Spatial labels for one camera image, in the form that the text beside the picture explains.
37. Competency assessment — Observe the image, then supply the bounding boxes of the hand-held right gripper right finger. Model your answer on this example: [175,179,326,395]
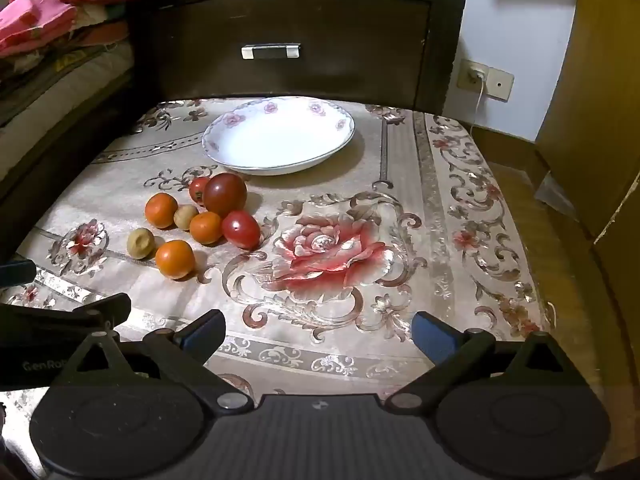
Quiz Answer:
[387,311,589,411]

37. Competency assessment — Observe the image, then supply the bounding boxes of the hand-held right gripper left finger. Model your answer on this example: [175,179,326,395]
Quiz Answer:
[50,309,255,411]

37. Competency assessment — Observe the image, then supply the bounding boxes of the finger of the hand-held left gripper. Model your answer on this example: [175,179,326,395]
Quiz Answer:
[0,259,37,288]
[0,293,132,333]

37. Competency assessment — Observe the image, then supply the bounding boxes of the orange tangerine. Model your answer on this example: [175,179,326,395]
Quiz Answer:
[189,211,224,245]
[145,192,179,230]
[155,240,196,281]

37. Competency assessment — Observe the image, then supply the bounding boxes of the brown kiwi fruit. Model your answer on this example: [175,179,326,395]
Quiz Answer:
[126,227,156,260]

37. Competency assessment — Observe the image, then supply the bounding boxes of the red oval tomato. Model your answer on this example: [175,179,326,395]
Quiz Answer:
[221,210,262,250]

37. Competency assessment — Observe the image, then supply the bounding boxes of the brown longan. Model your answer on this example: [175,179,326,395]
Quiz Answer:
[173,204,200,231]

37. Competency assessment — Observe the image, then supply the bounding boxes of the large dark red tomato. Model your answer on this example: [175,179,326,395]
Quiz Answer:
[202,172,249,219]

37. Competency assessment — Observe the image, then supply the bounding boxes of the small red cherry tomato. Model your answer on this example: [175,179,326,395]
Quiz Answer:
[188,176,212,206]

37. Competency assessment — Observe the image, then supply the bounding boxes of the white floral plate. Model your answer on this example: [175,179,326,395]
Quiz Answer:
[201,96,356,176]

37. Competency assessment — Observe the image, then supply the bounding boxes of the bed mattress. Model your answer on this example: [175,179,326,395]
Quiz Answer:
[0,35,137,181]

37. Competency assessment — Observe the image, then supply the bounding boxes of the pink cloth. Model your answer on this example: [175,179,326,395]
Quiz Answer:
[0,0,80,57]

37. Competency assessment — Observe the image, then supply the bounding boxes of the yellow wooden cabinet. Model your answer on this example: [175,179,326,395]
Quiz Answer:
[534,0,640,243]

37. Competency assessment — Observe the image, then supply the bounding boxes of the dark wooden drawer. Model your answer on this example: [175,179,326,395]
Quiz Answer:
[154,0,434,107]

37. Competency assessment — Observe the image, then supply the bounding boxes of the dark wooden nightstand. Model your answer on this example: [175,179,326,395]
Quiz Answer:
[125,0,467,117]

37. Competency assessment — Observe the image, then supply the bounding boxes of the dark wooden bed frame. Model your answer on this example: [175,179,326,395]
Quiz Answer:
[0,77,156,263]

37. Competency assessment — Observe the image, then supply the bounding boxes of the white charger cable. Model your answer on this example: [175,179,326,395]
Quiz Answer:
[467,67,489,133]

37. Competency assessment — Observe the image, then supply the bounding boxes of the beige wall socket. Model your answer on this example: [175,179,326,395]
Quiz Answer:
[457,58,515,102]

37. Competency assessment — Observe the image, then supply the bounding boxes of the silver drawer handle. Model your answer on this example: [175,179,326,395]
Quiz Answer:
[241,42,302,60]

